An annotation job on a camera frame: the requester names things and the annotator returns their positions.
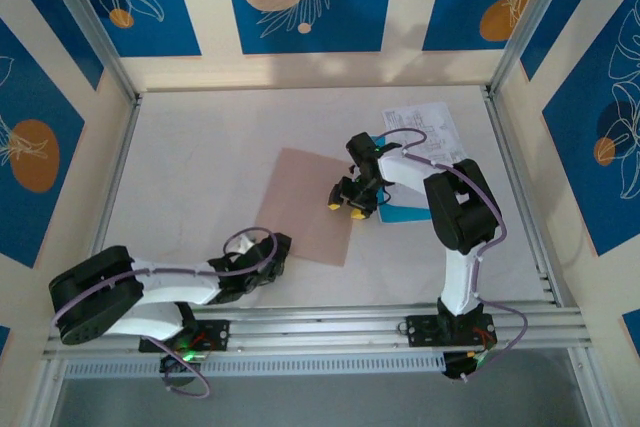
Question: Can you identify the grey slotted cable duct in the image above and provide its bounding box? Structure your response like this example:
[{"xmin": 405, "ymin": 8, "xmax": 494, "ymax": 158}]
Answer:
[{"xmin": 63, "ymin": 352, "xmax": 446, "ymax": 381}]

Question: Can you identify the white printed paper sheet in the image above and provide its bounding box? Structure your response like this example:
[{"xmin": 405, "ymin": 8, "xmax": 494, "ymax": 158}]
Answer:
[{"xmin": 381, "ymin": 101, "xmax": 467, "ymax": 168}]

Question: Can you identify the black right controller board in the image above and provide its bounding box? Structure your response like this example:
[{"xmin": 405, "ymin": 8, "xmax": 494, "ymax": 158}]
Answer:
[{"xmin": 442, "ymin": 350, "xmax": 490, "ymax": 382}]

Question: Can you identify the aluminium table side rail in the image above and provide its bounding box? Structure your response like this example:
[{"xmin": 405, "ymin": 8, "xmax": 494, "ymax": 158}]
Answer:
[
  {"xmin": 480, "ymin": 86, "xmax": 566, "ymax": 306},
  {"xmin": 74, "ymin": 91, "xmax": 144, "ymax": 318}
]

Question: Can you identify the black controller board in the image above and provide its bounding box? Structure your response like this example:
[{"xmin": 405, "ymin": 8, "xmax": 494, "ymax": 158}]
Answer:
[
  {"xmin": 442, "ymin": 350, "xmax": 490, "ymax": 382},
  {"xmin": 159, "ymin": 352, "xmax": 201, "ymax": 389}
]

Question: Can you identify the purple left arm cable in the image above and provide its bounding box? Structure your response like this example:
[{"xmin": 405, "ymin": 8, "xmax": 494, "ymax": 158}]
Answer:
[{"xmin": 49, "ymin": 226, "xmax": 280, "ymax": 343}]

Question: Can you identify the aluminium frame post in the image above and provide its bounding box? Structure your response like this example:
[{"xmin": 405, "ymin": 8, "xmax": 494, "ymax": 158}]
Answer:
[
  {"xmin": 487, "ymin": 0, "xmax": 576, "ymax": 98},
  {"xmin": 37, "ymin": 0, "xmax": 142, "ymax": 104}
]

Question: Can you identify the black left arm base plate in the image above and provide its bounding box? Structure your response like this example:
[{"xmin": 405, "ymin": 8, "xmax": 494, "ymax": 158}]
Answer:
[{"xmin": 138, "ymin": 319, "xmax": 231, "ymax": 354}]

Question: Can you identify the blue sheet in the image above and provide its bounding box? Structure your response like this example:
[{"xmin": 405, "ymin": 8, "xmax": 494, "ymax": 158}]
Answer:
[{"xmin": 369, "ymin": 132, "xmax": 434, "ymax": 226}]

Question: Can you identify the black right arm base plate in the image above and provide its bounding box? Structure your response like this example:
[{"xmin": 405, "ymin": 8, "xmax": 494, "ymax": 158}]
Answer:
[{"xmin": 405, "ymin": 313, "xmax": 497, "ymax": 348}]

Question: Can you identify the black left controller board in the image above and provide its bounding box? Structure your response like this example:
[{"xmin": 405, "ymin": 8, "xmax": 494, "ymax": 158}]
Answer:
[{"xmin": 159, "ymin": 352, "xmax": 201, "ymax": 389}]

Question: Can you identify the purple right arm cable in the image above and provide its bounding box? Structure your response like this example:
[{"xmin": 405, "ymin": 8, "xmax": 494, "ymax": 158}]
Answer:
[{"xmin": 372, "ymin": 127, "xmax": 530, "ymax": 373}]

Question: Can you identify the brown paper folder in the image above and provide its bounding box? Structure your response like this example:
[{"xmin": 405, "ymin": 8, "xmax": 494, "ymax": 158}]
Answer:
[{"xmin": 253, "ymin": 147, "xmax": 357, "ymax": 267}]

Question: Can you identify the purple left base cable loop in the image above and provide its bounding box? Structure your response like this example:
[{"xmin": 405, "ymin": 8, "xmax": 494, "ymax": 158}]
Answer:
[{"xmin": 162, "ymin": 339, "xmax": 211, "ymax": 399}]

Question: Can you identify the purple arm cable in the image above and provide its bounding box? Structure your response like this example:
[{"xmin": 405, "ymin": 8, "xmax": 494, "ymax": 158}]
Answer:
[
  {"xmin": 49, "ymin": 226, "xmax": 280, "ymax": 343},
  {"xmin": 372, "ymin": 127, "xmax": 530, "ymax": 373}
]

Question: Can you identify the aluminium mounting rail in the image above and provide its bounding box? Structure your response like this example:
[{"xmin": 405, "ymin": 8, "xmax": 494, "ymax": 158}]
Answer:
[{"xmin": 42, "ymin": 300, "xmax": 586, "ymax": 361}]

